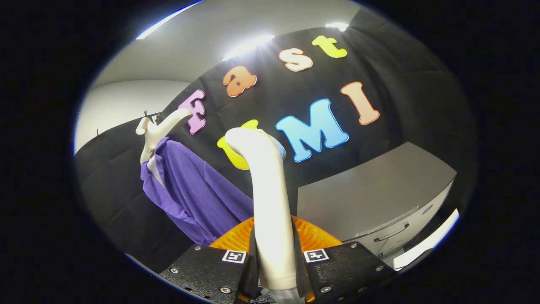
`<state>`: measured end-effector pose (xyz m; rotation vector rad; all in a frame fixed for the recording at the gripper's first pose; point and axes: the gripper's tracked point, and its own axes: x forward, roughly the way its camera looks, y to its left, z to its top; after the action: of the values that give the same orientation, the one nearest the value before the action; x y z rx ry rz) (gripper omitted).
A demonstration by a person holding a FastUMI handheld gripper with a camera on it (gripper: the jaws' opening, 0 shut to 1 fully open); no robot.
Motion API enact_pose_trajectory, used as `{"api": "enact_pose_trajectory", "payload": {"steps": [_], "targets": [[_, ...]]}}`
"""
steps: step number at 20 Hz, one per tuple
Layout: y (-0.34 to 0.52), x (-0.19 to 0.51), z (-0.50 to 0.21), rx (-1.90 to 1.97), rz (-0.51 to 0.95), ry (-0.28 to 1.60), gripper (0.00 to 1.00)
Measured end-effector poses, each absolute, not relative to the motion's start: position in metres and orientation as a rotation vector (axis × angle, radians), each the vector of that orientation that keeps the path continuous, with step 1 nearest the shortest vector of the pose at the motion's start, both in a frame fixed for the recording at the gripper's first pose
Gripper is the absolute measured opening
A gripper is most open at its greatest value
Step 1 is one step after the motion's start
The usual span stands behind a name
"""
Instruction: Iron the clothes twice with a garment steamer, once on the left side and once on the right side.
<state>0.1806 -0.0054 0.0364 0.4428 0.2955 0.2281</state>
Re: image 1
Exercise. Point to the white garment steamer nozzle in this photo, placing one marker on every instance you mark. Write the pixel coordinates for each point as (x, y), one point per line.
(270, 202)

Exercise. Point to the ceiling light panel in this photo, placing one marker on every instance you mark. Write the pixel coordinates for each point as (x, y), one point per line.
(249, 46)
(337, 26)

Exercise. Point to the white inner shirt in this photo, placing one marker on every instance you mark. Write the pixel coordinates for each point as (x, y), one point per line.
(157, 171)

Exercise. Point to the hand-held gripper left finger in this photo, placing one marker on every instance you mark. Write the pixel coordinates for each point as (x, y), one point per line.
(252, 274)

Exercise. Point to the purple jacket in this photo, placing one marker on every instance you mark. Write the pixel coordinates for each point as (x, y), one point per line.
(194, 190)

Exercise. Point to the grey cabinet with dark top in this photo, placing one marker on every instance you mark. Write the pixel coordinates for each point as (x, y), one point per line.
(371, 185)

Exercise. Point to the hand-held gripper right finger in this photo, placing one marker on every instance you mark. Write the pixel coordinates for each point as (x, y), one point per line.
(301, 274)

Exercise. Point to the white clothes hanger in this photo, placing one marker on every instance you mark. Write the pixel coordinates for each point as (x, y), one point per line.
(158, 131)

